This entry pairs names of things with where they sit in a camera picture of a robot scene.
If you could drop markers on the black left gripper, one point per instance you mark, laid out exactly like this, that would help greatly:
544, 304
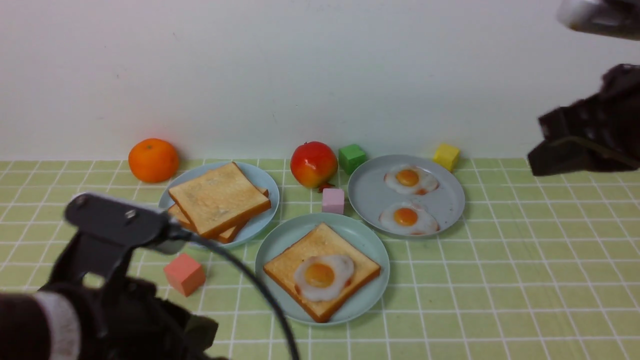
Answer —
95, 311

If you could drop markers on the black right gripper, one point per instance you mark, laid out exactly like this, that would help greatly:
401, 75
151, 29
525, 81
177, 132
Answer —
597, 134

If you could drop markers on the toast slice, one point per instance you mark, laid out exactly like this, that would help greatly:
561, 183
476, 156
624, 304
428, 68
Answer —
219, 199
225, 237
321, 241

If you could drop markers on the fried egg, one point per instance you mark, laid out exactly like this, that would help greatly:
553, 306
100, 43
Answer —
410, 180
408, 219
323, 278

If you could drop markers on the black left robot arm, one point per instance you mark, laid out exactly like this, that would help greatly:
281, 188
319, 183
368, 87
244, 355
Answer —
24, 333

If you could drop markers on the salmon red cube block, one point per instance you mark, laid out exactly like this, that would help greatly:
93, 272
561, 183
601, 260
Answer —
185, 274

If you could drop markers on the yellow cube block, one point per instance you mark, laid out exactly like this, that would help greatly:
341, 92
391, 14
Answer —
447, 156

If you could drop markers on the orange mandarin fruit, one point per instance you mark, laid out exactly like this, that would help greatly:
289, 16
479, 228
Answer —
153, 160

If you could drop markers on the light blue bread plate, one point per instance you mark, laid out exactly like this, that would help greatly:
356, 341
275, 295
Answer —
257, 176

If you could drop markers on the grey egg plate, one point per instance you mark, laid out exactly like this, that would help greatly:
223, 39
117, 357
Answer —
369, 195

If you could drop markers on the pink cube block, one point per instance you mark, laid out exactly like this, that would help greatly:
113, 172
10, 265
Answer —
333, 200

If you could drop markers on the red pomegranate fruit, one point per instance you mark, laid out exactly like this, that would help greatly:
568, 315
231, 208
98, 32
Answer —
313, 164

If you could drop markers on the green cube block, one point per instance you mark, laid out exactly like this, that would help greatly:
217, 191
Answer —
351, 157

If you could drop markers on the teal centre plate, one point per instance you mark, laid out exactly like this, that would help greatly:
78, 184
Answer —
356, 233

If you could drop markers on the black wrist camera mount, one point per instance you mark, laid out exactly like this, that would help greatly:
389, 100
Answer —
124, 222

